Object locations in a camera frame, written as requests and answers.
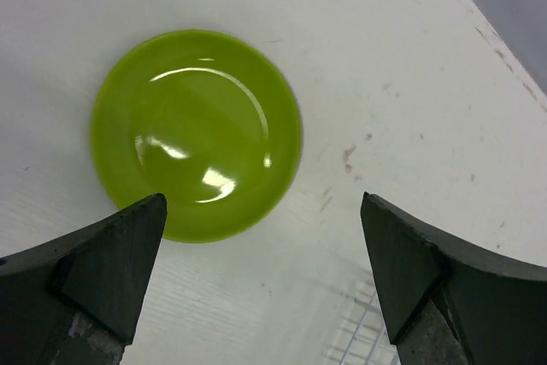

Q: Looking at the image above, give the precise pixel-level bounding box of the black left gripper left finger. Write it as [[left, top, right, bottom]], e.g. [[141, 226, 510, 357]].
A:
[[1, 193, 168, 364]]

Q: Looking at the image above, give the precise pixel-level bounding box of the green plate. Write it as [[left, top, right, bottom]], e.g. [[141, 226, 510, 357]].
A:
[[90, 29, 303, 244]]

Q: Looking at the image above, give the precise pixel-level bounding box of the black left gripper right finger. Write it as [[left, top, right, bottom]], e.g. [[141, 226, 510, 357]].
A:
[[361, 193, 546, 364]]

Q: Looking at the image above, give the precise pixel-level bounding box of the clear plastic dish rack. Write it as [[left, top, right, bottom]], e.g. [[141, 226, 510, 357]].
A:
[[322, 271, 400, 365]]

